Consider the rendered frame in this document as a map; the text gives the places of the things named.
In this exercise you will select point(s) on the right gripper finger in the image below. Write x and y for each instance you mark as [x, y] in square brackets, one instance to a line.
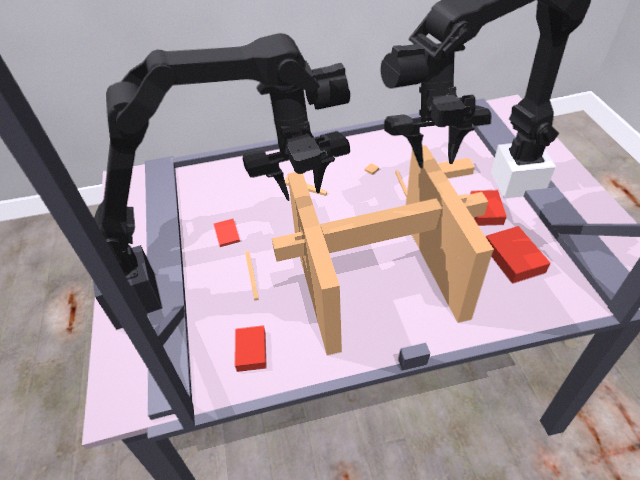
[455, 138]
[416, 147]

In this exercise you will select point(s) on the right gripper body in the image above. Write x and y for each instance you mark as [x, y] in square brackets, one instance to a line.
[398, 125]

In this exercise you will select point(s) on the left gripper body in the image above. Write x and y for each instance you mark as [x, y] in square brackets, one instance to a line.
[257, 163]

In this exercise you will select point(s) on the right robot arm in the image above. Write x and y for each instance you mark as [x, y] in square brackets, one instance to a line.
[456, 22]

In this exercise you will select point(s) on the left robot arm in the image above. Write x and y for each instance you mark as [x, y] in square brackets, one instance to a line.
[272, 60]

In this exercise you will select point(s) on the tan wooden end board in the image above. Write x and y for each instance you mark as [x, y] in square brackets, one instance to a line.
[458, 253]
[317, 265]

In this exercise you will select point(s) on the tan wooden rail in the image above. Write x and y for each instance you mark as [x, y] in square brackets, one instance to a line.
[375, 227]

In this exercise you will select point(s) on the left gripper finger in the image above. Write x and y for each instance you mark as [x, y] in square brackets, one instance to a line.
[319, 173]
[279, 177]

